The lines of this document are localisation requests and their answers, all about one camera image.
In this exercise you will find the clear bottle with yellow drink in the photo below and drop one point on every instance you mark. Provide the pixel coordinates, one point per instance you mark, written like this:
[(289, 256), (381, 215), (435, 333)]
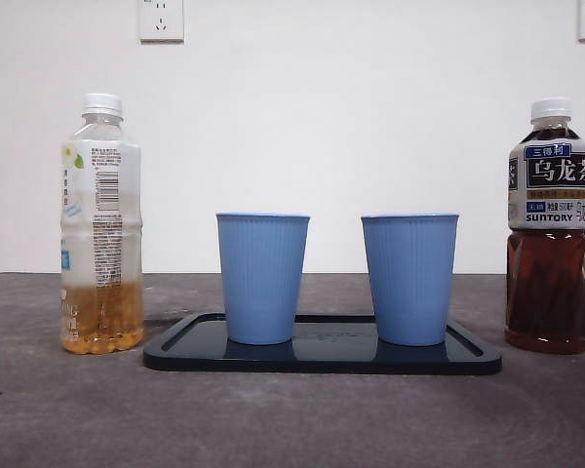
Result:
[(102, 312)]

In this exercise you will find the Suntory oolong tea bottle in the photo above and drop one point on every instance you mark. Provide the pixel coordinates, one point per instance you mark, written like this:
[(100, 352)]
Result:
[(548, 292)]

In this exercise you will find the dark blue rectangular tray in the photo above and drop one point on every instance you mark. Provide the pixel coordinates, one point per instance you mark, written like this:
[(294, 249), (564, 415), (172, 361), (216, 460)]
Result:
[(322, 363)]

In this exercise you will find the blue ribbed cup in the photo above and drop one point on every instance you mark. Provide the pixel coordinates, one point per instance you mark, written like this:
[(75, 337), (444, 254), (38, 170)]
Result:
[(262, 283), (409, 283)]

